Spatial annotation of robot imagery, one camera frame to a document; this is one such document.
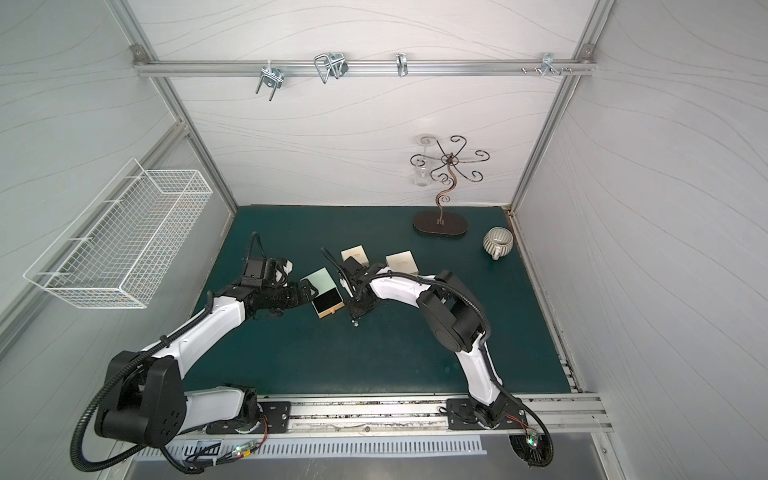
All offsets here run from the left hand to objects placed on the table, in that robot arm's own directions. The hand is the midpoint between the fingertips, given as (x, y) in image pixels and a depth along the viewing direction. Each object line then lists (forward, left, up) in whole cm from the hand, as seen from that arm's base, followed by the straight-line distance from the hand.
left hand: (308, 296), depth 86 cm
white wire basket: (-2, +39, +24) cm, 46 cm away
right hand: (0, -13, -8) cm, 16 cm away
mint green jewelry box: (+3, -5, -7) cm, 8 cm away
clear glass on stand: (+32, -33, +24) cm, 52 cm away
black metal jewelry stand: (+37, -43, -7) cm, 57 cm away
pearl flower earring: (-5, -14, -9) cm, 17 cm away
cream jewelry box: (+20, -13, -5) cm, 24 cm away
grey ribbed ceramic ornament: (+27, -63, -6) cm, 69 cm away
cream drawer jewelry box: (+17, -28, -6) cm, 34 cm away
